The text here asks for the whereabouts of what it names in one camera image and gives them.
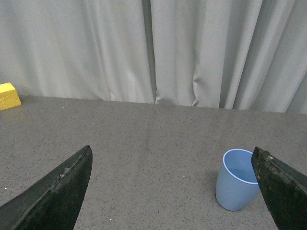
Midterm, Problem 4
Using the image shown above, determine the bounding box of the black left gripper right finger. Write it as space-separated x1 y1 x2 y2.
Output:
251 147 307 230

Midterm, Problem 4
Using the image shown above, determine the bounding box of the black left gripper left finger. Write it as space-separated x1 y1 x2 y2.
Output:
0 145 93 230

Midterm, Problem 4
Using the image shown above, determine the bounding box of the blue plastic cup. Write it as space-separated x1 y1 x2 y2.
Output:
215 149 260 211

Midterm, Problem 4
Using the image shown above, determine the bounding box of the yellow sponge block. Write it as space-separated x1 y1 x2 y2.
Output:
0 82 22 111

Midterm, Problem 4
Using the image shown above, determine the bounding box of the grey curtain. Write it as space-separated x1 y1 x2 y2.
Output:
0 0 307 114

